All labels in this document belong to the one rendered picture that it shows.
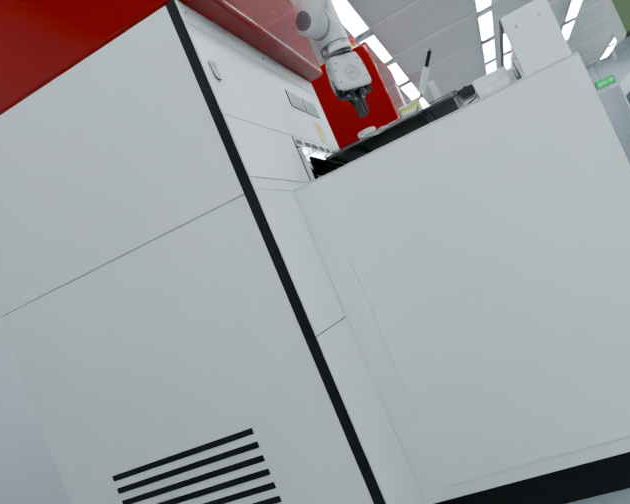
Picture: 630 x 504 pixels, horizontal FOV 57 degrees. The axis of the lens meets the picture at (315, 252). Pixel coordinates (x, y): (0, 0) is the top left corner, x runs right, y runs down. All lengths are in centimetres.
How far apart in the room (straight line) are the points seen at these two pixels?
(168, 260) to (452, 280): 58
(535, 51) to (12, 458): 211
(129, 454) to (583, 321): 96
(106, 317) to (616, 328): 102
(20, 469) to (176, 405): 128
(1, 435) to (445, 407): 167
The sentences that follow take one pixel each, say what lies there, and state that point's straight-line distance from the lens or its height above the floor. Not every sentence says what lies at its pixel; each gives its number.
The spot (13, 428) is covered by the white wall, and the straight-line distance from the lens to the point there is 248.
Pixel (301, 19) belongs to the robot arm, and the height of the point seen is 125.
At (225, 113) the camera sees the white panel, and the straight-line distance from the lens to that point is 115.
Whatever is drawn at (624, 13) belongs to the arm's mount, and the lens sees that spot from 133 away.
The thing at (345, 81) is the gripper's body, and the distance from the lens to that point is 159.
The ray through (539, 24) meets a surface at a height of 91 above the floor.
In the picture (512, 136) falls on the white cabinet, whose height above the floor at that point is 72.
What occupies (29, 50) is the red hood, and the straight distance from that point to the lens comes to 144.
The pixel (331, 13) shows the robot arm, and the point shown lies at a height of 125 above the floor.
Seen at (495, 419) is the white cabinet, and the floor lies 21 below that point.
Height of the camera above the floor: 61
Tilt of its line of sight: 3 degrees up
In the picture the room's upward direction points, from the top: 23 degrees counter-clockwise
